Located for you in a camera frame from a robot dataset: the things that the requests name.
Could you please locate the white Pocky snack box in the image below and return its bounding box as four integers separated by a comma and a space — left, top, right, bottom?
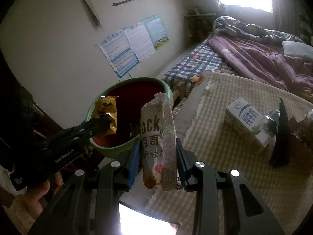
141, 93, 177, 192

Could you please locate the orange snack bag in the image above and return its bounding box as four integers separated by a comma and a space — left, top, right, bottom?
91, 96, 118, 135

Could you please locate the brown crumpled paper trash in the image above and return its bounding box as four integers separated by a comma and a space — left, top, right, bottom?
289, 110, 313, 150

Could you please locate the person's left hand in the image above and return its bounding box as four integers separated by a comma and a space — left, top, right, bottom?
24, 171, 64, 220

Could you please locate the white milk carton box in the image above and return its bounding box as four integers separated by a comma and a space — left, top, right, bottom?
224, 98, 275, 154

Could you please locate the red bin with green rim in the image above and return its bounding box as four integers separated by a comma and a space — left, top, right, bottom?
90, 77, 174, 159

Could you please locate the blue plaid bed sheet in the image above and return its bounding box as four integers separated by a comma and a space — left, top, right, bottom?
162, 39, 238, 96

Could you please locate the black pointed bag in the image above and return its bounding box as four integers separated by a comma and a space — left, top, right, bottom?
269, 98, 291, 168

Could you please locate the beige checkered mat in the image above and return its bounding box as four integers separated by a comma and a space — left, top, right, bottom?
142, 71, 313, 235

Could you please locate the purple duvet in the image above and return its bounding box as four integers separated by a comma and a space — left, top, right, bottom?
208, 35, 312, 102

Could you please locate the dark wooden shelf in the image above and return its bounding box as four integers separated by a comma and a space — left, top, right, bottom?
184, 12, 218, 43

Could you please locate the blue grey patterned quilt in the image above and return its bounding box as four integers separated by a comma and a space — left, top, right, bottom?
212, 15, 304, 47

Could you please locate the white pillow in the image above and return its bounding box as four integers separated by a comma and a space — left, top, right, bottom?
282, 41, 313, 62

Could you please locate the left wall chart poster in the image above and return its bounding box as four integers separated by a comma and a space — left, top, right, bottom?
99, 29, 139, 78

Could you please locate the middle white wall poster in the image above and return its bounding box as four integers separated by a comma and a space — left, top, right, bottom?
123, 21, 155, 61

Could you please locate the right green wall poster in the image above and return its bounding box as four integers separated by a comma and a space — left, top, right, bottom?
143, 14, 169, 50

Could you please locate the hanging dark wall strip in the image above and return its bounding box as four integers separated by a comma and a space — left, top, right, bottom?
80, 0, 102, 28

